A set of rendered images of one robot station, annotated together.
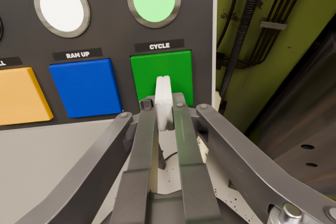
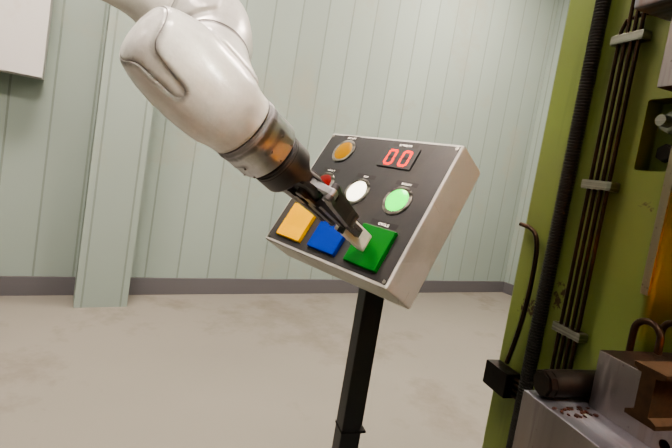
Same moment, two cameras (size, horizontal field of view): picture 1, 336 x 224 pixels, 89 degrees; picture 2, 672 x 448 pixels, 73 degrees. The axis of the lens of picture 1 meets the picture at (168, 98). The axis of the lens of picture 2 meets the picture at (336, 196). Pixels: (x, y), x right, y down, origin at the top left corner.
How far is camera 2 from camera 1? 64 cm
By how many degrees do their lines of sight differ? 63
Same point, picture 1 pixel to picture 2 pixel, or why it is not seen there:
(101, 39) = (360, 210)
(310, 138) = not seen: outside the picture
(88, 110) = (319, 243)
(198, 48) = (403, 234)
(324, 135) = not seen: outside the picture
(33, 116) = (294, 234)
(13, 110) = (290, 227)
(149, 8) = (391, 202)
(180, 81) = (377, 248)
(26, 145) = (200, 417)
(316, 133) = not seen: outside the picture
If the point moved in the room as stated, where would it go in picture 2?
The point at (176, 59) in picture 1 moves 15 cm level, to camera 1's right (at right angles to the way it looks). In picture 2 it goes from (385, 233) to (465, 257)
